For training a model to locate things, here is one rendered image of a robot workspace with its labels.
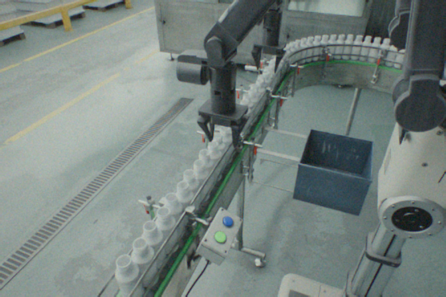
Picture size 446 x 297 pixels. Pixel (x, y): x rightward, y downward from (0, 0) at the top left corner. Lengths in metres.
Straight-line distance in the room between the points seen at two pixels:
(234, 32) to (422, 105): 0.35
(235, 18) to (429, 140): 0.51
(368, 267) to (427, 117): 0.74
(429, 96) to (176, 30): 4.49
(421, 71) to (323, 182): 0.97
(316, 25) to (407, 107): 3.68
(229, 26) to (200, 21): 4.08
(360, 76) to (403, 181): 1.72
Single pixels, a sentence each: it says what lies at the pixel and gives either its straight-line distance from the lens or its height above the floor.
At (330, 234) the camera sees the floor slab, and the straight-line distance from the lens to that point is 2.49.
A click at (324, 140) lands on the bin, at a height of 0.90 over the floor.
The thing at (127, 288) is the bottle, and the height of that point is 1.09.
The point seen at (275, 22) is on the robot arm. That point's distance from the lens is 1.09.
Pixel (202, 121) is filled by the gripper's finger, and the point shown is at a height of 1.46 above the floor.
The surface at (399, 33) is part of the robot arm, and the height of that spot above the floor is 1.59.
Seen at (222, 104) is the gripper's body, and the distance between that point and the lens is 0.70.
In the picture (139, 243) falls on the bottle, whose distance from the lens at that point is 0.91.
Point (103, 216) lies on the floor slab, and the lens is 2.63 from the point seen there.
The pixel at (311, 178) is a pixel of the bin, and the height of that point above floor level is 0.88.
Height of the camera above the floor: 1.85
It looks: 36 degrees down
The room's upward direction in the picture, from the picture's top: straight up
